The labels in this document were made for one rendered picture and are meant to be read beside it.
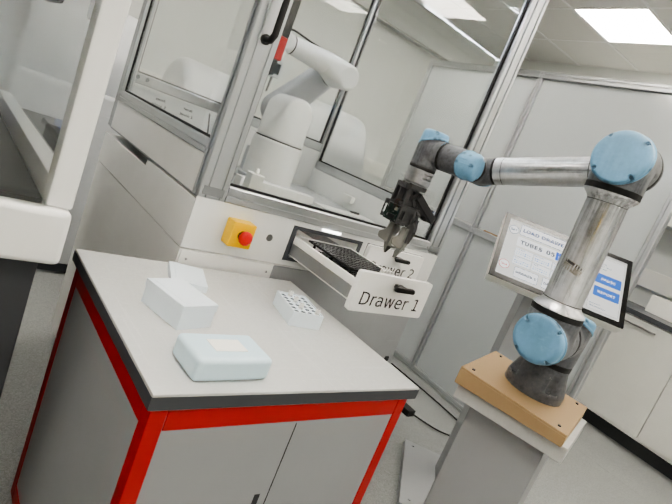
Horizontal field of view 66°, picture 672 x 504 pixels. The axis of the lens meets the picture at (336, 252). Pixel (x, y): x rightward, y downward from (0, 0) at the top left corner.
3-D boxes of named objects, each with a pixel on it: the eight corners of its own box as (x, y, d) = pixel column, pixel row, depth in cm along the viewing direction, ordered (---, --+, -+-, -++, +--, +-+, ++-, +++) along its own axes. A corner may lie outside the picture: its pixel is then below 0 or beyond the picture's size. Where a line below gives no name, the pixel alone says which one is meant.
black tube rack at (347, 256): (386, 296, 153) (394, 276, 152) (343, 289, 142) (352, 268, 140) (343, 266, 169) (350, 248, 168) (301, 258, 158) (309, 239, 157)
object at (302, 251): (413, 310, 150) (421, 291, 149) (349, 302, 133) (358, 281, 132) (335, 258, 179) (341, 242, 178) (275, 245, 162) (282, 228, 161)
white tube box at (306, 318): (318, 330, 126) (324, 316, 126) (288, 325, 122) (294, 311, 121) (300, 308, 137) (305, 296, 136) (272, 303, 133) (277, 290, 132)
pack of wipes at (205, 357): (242, 353, 99) (250, 332, 98) (267, 381, 92) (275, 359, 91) (169, 352, 89) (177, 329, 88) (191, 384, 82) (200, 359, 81)
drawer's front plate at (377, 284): (418, 318, 150) (433, 284, 148) (347, 310, 131) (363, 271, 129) (414, 315, 151) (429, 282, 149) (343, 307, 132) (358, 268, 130)
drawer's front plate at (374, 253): (413, 284, 194) (424, 258, 192) (359, 274, 175) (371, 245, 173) (410, 282, 195) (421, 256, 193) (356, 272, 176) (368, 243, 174)
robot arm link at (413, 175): (420, 169, 147) (440, 177, 141) (414, 184, 148) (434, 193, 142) (403, 162, 142) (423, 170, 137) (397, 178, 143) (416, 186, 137)
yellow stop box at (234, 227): (250, 251, 142) (258, 227, 140) (227, 247, 137) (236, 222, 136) (242, 244, 146) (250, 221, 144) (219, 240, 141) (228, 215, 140)
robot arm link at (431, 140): (444, 132, 134) (419, 124, 139) (427, 172, 136) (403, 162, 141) (458, 140, 140) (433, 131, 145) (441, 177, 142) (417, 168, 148)
